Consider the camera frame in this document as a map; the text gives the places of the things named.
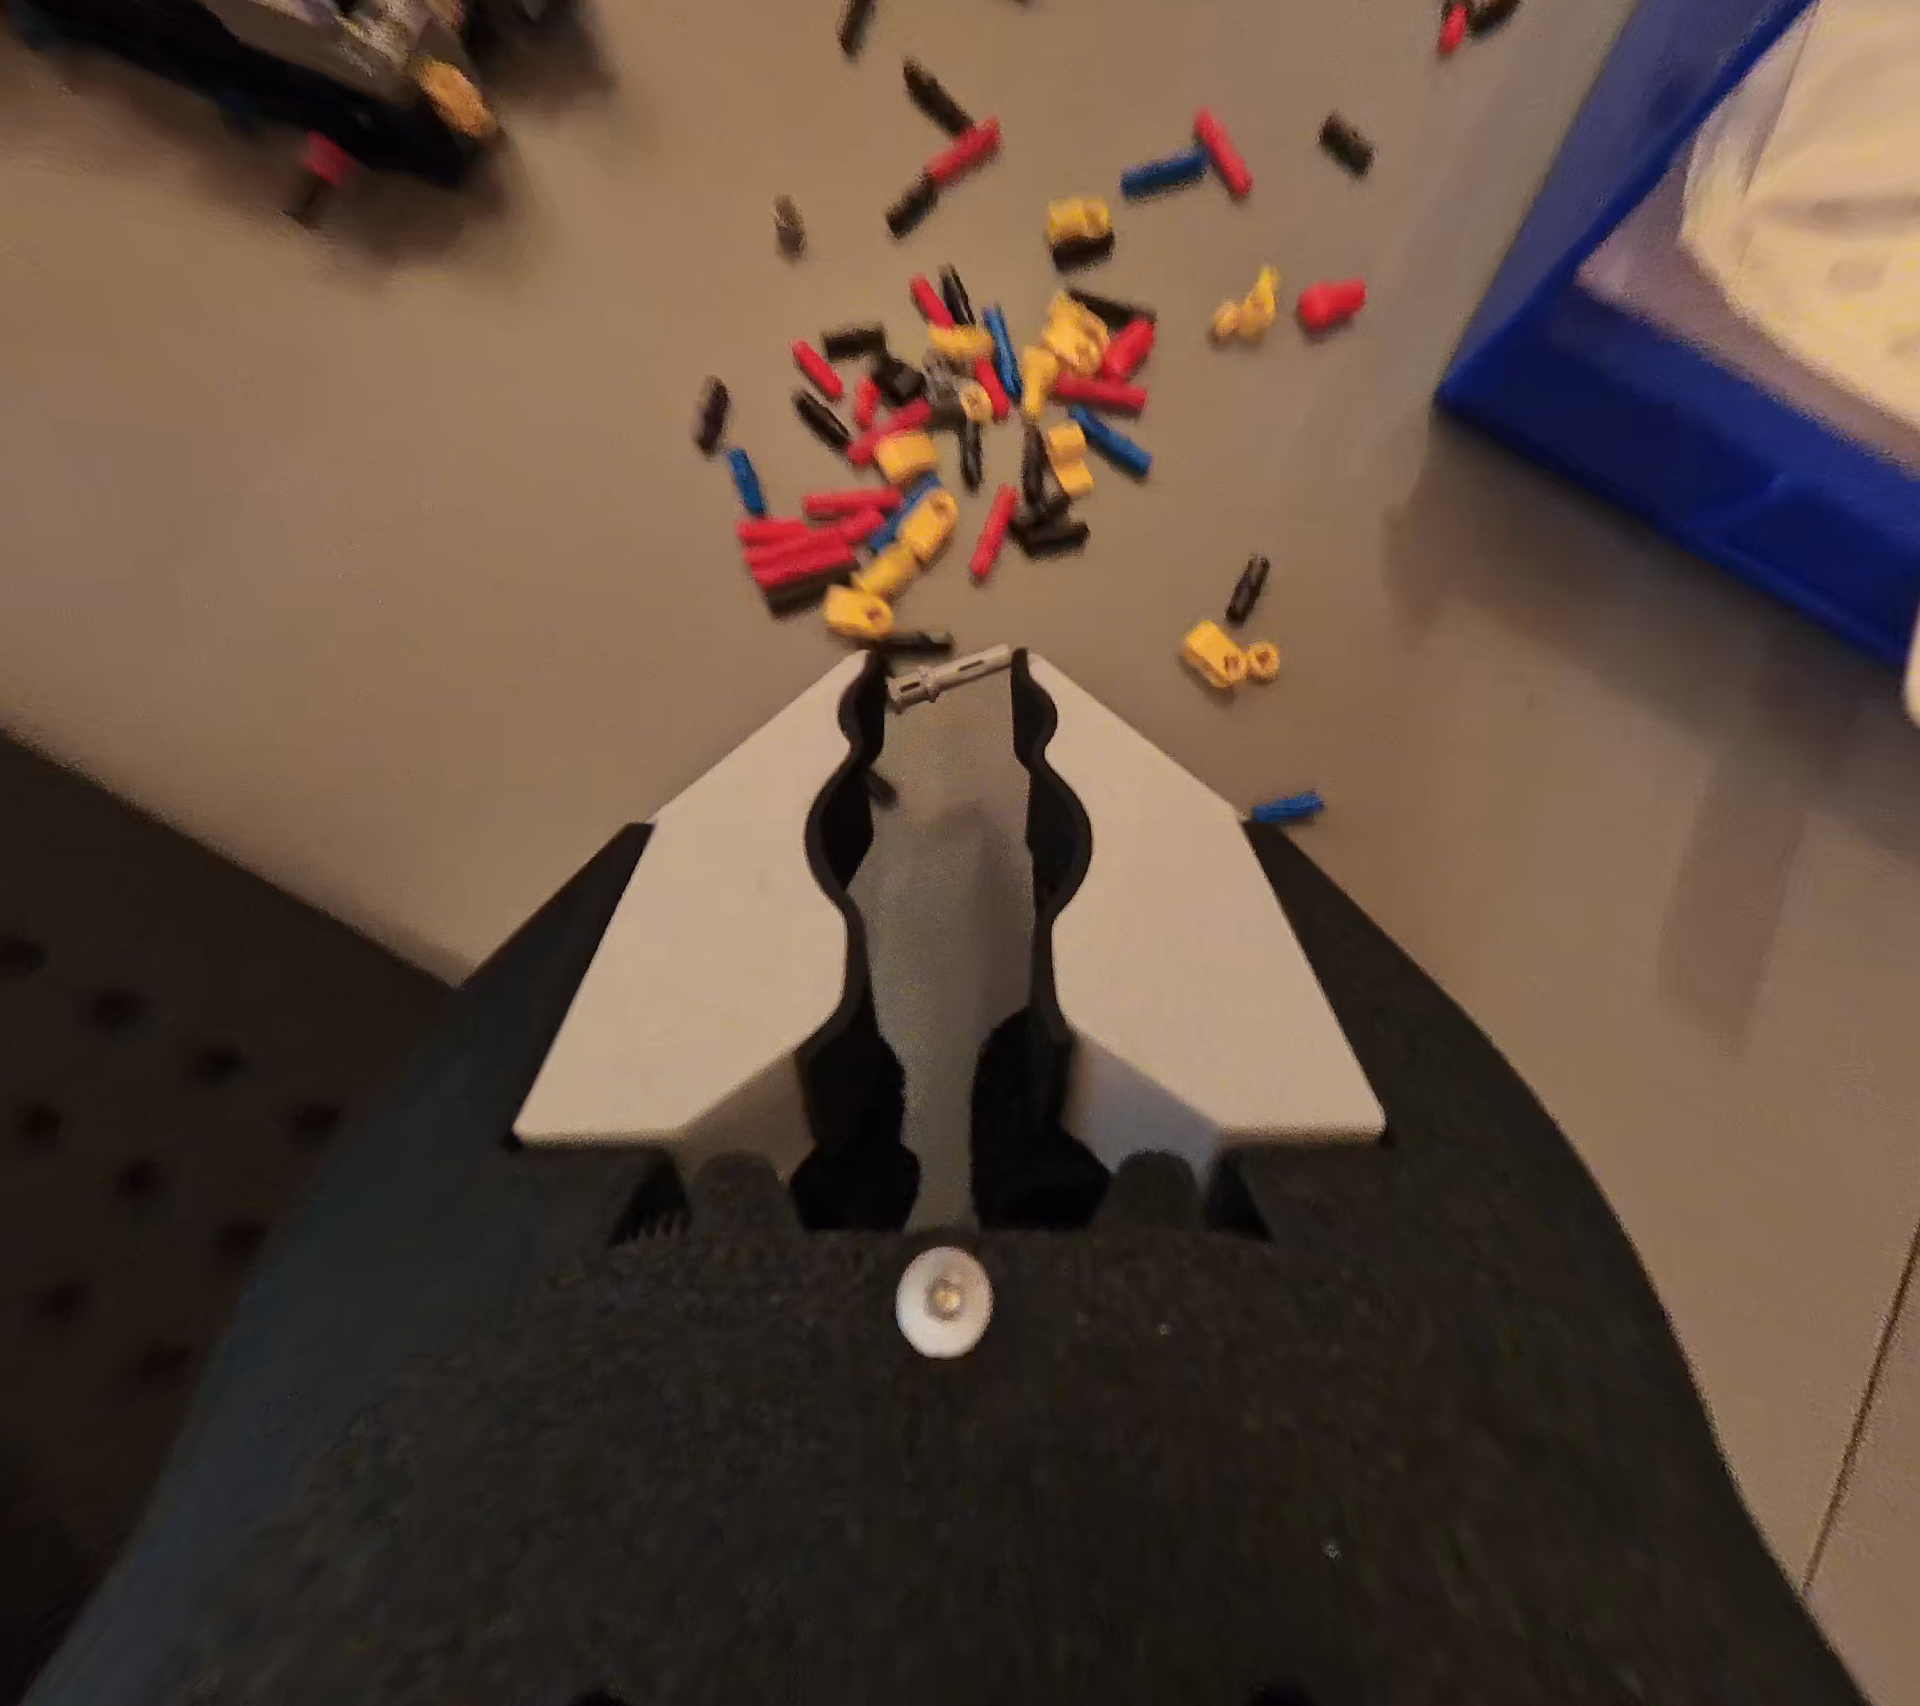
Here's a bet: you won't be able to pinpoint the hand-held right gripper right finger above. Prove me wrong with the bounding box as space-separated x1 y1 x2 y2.
971 644 1387 1228

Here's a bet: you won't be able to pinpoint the red tipped black pin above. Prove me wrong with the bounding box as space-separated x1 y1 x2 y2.
881 118 1005 240

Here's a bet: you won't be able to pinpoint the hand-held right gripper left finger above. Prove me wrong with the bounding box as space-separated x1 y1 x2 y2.
514 648 919 1233

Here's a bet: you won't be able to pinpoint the crumpled white paper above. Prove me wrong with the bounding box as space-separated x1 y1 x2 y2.
1680 0 1920 388

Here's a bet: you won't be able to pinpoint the scattered small toy pins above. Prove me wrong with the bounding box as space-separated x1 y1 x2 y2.
689 0 1547 831

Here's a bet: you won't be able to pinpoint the light grey long pin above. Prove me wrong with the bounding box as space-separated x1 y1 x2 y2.
885 646 1011 709

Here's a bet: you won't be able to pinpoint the blue plastic bin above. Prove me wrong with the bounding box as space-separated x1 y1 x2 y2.
1431 0 1920 674

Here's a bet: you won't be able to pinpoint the grey desk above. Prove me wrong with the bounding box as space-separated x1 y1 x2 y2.
0 0 1920 1635

